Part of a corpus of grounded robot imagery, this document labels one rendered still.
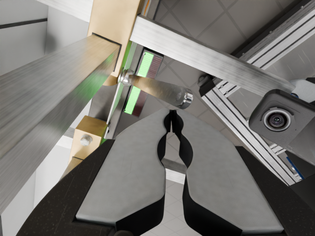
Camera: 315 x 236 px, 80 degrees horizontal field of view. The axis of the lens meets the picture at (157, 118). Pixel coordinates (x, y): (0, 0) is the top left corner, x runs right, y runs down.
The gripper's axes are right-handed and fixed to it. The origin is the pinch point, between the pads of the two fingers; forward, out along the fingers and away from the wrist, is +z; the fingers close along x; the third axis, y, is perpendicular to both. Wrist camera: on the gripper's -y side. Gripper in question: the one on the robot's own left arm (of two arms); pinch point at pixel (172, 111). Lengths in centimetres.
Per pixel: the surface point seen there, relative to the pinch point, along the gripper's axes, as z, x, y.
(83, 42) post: 9.2, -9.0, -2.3
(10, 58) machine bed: 26.4, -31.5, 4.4
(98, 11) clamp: 13.8, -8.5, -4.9
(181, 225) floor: 102, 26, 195
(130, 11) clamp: 13.8, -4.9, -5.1
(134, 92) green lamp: 30.7, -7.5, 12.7
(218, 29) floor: 101, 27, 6
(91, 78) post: 3.6, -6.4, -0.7
